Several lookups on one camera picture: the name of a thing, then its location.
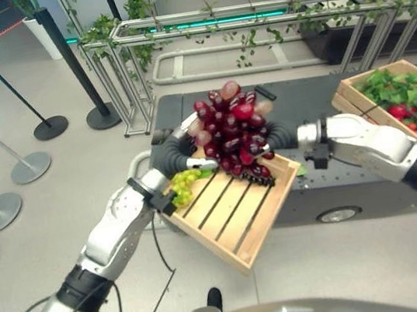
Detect loose green leaf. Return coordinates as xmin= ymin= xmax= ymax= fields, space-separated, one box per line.
xmin=292 ymin=163 xmax=310 ymax=180

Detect wooden crate with produce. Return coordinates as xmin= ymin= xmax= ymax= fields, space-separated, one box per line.
xmin=326 ymin=57 xmax=417 ymax=167

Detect green grape bunch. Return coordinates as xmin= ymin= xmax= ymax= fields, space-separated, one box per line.
xmin=166 ymin=166 xmax=208 ymax=210

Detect aluminium profile frame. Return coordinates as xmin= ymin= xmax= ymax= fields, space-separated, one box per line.
xmin=71 ymin=0 xmax=417 ymax=144

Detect red grape bunch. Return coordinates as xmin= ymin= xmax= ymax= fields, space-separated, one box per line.
xmin=181 ymin=74 xmax=287 ymax=199

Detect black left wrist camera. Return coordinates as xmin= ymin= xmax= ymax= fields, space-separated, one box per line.
xmin=147 ymin=189 xmax=179 ymax=220

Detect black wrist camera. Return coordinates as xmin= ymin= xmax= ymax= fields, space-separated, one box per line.
xmin=302 ymin=143 xmax=332 ymax=173
xmin=147 ymin=189 xmax=179 ymax=220

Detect dark grey wheeled cart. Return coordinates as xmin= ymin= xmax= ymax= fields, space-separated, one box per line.
xmin=144 ymin=57 xmax=417 ymax=250

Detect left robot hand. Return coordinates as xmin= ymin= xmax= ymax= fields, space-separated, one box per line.
xmin=145 ymin=110 xmax=221 ymax=185

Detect green leafy produce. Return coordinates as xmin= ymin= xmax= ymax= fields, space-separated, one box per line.
xmin=352 ymin=63 xmax=417 ymax=135

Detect black box under frame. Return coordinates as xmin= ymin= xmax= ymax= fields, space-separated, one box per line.
xmin=297 ymin=9 xmax=417 ymax=70

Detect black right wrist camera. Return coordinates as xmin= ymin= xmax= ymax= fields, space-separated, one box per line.
xmin=302 ymin=143 xmax=332 ymax=173

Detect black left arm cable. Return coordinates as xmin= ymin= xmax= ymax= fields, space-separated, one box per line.
xmin=0 ymin=208 xmax=184 ymax=312

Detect thick black stanchion post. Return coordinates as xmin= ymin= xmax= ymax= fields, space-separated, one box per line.
xmin=32 ymin=0 xmax=123 ymax=139

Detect thin black stanchion pole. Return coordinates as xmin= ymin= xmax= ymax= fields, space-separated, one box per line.
xmin=0 ymin=0 xmax=71 ymax=149

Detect white planter pot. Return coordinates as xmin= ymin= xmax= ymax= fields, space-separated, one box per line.
xmin=20 ymin=12 xmax=64 ymax=65

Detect green artificial vines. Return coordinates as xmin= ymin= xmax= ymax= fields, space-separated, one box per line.
xmin=61 ymin=0 xmax=417 ymax=94

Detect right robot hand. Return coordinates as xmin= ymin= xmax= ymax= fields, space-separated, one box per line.
xmin=247 ymin=118 xmax=304 ymax=163

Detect empty slatted wooden crate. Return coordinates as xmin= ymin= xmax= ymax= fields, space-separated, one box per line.
xmin=151 ymin=130 xmax=317 ymax=288

